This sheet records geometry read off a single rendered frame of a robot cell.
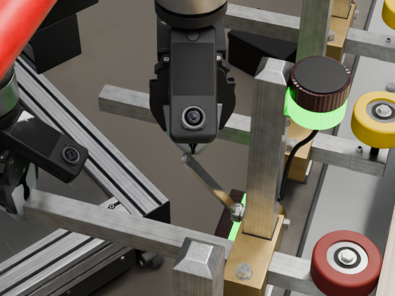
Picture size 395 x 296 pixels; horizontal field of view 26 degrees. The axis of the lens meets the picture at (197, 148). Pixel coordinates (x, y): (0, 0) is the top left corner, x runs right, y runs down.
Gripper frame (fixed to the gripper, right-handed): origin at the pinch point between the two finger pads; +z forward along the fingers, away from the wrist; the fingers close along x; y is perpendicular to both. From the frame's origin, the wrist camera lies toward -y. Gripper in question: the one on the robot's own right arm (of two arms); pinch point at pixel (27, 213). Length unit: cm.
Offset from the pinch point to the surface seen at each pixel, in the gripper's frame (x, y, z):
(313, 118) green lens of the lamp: -1.1, -35.3, -28.2
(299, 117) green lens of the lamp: -1.3, -33.8, -27.7
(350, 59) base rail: -58, -34, 12
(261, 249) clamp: -0.6, -31.5, -4.8
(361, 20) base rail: -69, -33, 12
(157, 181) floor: -75, 11, 82
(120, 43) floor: -124, 41, 83
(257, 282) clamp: 4.1, -32.3, -4.8
